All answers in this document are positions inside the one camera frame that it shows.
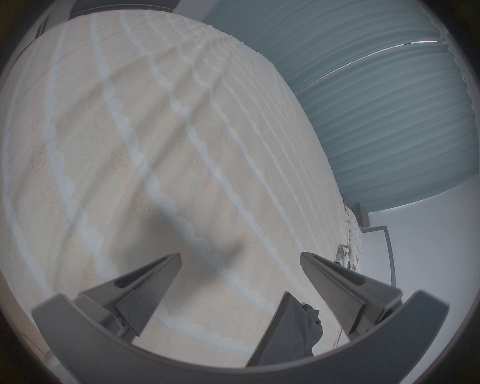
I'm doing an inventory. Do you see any dark grey garment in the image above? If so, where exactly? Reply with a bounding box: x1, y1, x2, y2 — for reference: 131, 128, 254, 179
245, 290, 324, 368

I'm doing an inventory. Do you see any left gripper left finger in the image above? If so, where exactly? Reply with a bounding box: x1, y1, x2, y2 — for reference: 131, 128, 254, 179
76, 253, 183, 341

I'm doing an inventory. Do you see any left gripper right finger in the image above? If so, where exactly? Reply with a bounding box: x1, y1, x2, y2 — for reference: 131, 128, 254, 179
299, 251, 404, 337

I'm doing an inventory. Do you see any blue-green curtain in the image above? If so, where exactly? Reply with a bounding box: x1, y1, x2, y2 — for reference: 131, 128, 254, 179
202, 0, 479, 213

